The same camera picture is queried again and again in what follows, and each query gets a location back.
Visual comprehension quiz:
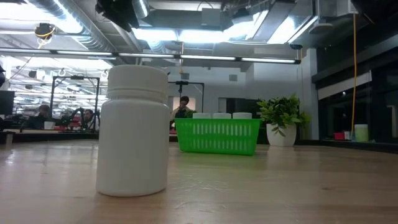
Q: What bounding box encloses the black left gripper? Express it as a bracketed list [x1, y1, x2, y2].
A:
[95, 0, 141, 34]

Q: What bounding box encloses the green plastic slatted basket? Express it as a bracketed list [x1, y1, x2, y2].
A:
[174, 118, 262, 156]

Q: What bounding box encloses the long ceiling light strip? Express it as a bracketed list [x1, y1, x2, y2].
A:
[0, 47, 302, 65]

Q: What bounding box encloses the person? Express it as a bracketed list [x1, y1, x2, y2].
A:
[25, 104, 53, 130]
[82, 108, 98, 130]
[169, 95, 191, 130]

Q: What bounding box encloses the black monitor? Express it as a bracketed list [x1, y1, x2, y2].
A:
[0, 90, 16, 116]

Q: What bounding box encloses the green leafy plant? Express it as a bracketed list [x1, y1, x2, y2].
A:
[257, 94, 312, 138]

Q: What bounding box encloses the white plant pot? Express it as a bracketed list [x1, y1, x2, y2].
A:
[266, 123, 297, 147]

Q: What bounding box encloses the pale green cup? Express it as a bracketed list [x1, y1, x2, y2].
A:
[354, 124, 369, 142]

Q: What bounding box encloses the black cable reel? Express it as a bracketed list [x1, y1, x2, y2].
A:
[34, 22, 57, 40]

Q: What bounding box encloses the black metal frame rig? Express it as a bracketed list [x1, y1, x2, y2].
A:
[49, 75, 101, 131]

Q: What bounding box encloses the black metal frame stand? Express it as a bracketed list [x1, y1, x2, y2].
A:
[167, 80, 205, 117]

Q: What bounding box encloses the yellow hanging cable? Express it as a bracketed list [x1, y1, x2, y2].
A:
[351, 14, 358, 140]

